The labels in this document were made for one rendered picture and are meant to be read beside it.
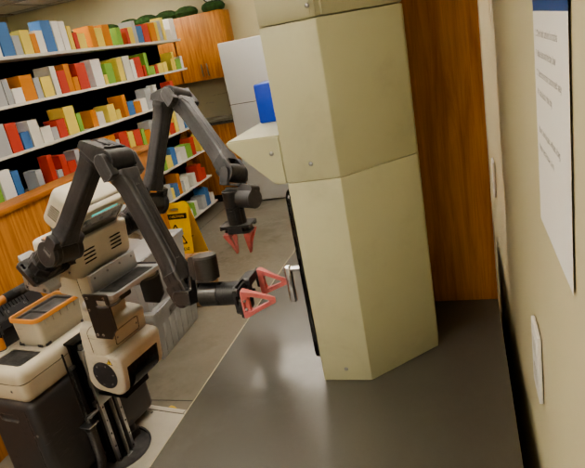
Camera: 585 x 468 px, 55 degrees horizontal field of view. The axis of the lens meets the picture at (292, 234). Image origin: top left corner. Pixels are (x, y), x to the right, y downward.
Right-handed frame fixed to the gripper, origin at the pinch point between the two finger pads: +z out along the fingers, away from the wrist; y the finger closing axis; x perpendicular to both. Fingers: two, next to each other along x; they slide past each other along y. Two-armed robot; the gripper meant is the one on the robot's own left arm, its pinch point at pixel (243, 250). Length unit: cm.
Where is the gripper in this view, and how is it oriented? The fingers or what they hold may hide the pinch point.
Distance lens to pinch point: 176.2
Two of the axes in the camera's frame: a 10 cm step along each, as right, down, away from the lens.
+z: 1.8, 9.3, 3.2
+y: 9.5, -0.8, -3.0
